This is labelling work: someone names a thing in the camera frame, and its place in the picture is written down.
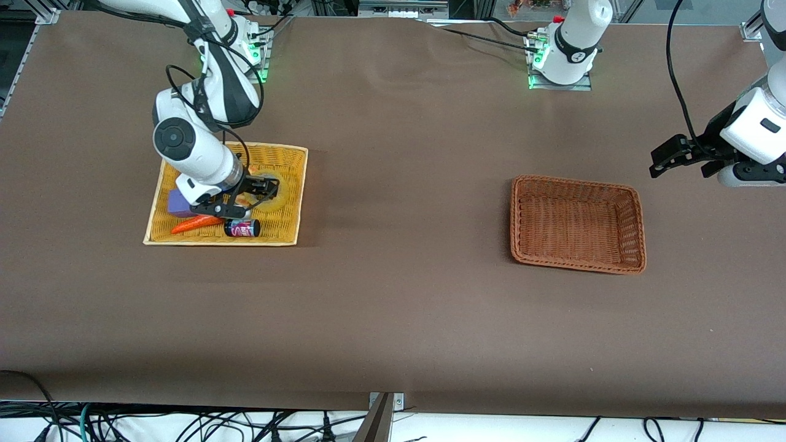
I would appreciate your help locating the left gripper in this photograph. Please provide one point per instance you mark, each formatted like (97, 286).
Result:
(707, 142)

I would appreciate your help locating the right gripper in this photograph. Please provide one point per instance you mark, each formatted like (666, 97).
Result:
(251, 183)

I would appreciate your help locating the yellowish clear tape roll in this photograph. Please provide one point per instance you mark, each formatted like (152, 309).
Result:
(286, 196)

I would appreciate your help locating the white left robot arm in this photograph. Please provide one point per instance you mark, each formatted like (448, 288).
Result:
(574, 55)

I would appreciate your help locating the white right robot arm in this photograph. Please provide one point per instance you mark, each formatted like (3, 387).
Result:
(196, 153)

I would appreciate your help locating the dark soda can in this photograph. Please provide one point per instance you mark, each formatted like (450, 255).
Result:
(242, 228)

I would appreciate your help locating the yellow wicker basket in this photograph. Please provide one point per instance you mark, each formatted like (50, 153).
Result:
(282, 227)

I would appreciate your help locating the orange toy carrot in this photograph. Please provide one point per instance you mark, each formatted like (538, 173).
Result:
(190, 225)

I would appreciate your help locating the purple foam cube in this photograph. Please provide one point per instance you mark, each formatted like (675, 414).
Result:
(177, 205)

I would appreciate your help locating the brown wicker basket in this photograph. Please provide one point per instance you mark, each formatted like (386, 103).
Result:
(540, 233)

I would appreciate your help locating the grey box behind table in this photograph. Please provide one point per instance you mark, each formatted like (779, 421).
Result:
(399, 9)

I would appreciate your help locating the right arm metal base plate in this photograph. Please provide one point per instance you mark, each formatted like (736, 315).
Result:
(264, 61)

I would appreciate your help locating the aluminium frame profile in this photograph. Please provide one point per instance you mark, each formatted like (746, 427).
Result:
(49, 15)
(752, 27)

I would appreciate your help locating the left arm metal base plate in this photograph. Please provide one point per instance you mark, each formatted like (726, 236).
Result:
(559, 88)

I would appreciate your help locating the aluminium table leg bracket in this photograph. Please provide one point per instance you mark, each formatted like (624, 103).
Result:
(381, 423)

